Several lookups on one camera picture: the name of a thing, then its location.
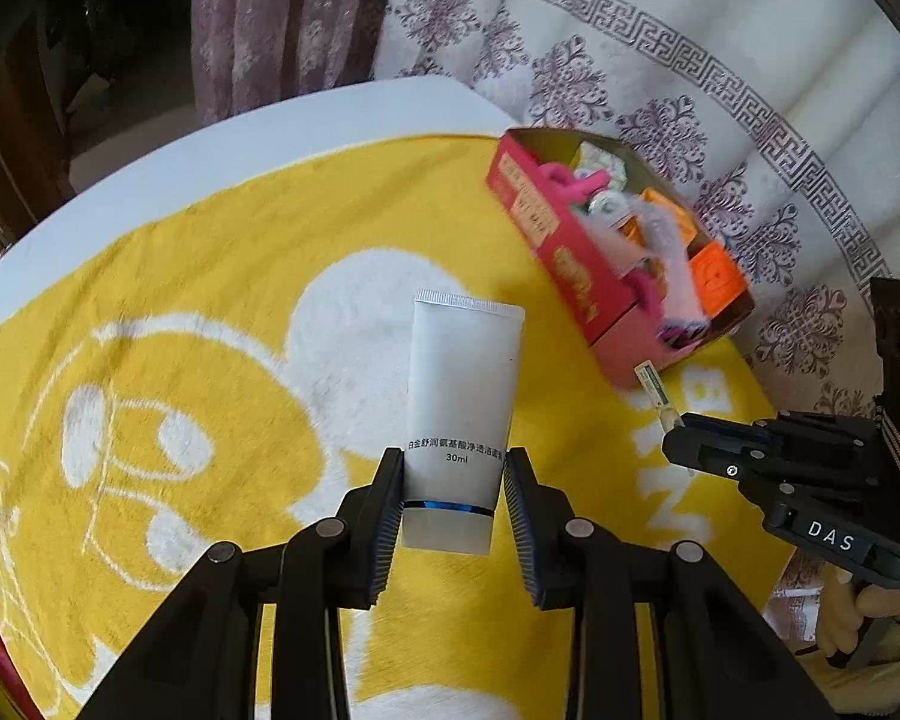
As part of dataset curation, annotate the white cosmetic tube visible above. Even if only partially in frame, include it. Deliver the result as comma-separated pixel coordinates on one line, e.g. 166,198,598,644
401,289,526,557

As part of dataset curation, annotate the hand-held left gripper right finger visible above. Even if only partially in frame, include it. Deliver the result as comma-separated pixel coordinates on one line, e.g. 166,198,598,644
501,446,822,720

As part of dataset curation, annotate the pink leopard plush toy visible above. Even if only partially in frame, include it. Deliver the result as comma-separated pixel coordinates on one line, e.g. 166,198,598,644
630,262,717,352

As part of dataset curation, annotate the dark orange cube toy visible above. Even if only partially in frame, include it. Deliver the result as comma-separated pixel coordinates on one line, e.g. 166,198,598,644
686,244,751,320

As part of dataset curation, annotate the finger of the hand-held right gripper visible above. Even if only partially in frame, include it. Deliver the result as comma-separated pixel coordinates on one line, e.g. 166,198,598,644
661,427,779,505
682,411,878,452

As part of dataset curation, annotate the small white green tube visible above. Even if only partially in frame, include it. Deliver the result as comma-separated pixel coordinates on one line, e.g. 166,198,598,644
634,361,680,432

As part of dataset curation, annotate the light orange cube toy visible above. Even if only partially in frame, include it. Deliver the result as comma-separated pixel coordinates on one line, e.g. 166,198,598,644
630,191,695,256

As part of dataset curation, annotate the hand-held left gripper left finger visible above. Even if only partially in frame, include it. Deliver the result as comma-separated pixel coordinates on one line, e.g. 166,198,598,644
82,446,407,720

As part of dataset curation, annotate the person's right hand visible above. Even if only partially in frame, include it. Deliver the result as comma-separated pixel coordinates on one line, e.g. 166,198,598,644
816,551,900,713

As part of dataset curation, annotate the pink knotted foam toy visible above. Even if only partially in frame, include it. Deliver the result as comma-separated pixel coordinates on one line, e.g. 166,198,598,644
541,163,612,203

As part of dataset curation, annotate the dark wooden door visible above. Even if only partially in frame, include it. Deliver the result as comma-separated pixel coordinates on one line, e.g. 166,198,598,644
0,0,196,241

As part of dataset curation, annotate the yellow printed towel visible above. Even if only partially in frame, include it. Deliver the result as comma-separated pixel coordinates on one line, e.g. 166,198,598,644
0,131,796,720

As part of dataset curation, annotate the red cardboard box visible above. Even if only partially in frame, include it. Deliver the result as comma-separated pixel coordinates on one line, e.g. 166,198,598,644
486,127,757,391

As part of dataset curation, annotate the white purple patterned curtain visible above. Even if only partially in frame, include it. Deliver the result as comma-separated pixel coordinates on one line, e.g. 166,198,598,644
191,0,900,421

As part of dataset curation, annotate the small yellow white carton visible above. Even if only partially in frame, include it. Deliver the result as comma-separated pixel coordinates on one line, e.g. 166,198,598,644
574,141,631,188

